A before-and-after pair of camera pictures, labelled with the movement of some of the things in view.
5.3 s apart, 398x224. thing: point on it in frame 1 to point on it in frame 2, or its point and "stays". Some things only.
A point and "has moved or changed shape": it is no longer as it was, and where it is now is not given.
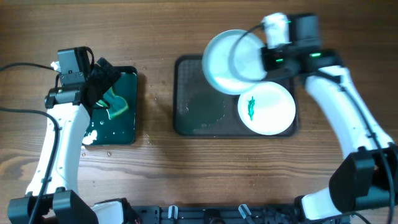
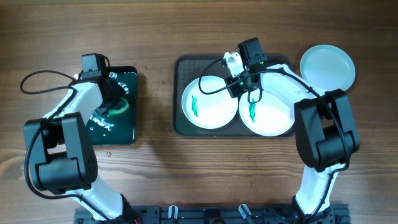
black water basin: x=103 y=130 stays
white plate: x=268 y=107 stays
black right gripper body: x=270 y=59 to x=238 y=86
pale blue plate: x=233 y=61 has moved or changed shape
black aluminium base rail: x=219 y=214 stays
